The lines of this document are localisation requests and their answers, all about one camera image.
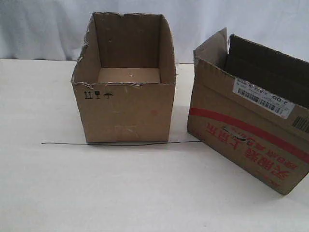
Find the red-printed cardboard box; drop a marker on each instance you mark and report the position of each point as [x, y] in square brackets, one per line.
[250, 103]

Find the open torn cardboard box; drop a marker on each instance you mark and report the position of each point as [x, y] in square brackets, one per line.
[125, 77]

